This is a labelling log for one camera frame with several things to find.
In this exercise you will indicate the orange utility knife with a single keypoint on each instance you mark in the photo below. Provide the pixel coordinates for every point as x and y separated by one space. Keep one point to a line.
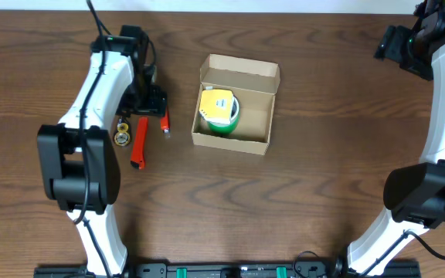
137 155

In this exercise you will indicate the orange lighter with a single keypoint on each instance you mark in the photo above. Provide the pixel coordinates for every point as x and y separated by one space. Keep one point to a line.
164 122

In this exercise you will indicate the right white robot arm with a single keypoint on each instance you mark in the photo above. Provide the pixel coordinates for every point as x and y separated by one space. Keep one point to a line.
413 196

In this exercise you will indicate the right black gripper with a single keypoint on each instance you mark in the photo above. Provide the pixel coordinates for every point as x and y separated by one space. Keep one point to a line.
389 42

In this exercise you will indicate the green tape roll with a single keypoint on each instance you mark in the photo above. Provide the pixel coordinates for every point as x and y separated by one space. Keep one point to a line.
225 129

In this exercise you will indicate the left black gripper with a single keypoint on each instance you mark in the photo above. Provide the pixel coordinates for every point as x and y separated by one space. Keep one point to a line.
145 109

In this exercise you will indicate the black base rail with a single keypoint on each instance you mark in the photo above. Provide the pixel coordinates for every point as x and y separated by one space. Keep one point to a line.
311 268

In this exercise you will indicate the yellow sticky note pad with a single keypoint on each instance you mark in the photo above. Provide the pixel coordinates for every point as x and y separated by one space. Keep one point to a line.
216 106

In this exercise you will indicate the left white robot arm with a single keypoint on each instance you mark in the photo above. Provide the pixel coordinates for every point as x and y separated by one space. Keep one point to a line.
79 167

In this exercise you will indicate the cardboard box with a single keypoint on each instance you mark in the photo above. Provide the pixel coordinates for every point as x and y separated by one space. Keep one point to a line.
254 84

